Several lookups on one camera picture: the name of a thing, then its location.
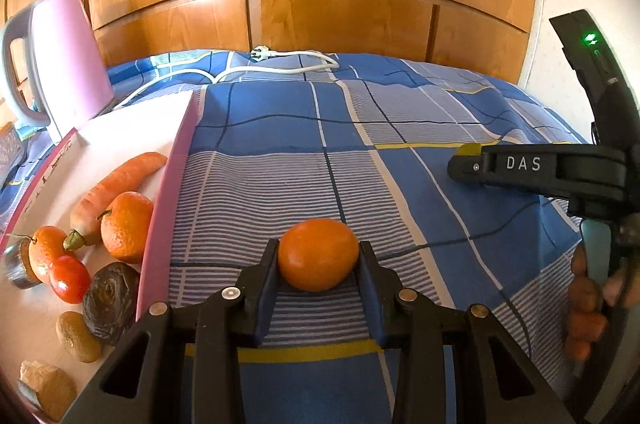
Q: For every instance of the pink and white box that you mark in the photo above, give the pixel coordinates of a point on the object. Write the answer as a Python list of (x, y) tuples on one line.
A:
[(130, 128)]

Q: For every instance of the whole black radish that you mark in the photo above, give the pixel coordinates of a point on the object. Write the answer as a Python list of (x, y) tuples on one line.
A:
[(107, 304)]

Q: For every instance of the small potato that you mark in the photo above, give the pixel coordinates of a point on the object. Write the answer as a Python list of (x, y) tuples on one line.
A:
[(77, 336)]

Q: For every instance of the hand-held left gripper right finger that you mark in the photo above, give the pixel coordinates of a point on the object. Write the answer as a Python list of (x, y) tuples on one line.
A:
[(374, 299)]

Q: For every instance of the red tomato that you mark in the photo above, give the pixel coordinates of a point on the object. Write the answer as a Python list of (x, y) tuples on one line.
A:
[(70, 279)]

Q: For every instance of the person's right hand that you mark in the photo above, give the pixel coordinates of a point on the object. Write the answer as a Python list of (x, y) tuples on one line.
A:
[(585, 299)]

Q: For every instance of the blue plaid blanket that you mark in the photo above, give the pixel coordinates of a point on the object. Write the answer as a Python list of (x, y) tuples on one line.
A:
[(300, 153)]

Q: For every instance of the grey patterned box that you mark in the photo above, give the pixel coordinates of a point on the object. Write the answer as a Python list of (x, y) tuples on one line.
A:
[(10, 153)]

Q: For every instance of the pink electric kettle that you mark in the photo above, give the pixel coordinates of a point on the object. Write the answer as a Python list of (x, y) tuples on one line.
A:
[(65, 63)]

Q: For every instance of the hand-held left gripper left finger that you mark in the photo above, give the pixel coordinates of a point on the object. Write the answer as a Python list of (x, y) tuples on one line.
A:
[(265, 299)]

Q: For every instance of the carrot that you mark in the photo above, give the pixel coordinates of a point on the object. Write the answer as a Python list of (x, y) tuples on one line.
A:
[(115, 184)]

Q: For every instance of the small metal jar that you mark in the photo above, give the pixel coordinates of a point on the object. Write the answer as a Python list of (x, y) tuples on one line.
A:
[(17, 269)]

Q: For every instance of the tangerine with stem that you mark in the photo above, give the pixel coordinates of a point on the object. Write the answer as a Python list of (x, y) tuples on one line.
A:
[(47, 254), (127, 229)]

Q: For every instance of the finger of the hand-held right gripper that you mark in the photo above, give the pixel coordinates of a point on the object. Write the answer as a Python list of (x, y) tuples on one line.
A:
[(575, 166)]

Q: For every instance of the smooth orange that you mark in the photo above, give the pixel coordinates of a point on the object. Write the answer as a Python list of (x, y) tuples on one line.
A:
[(317, 254)]

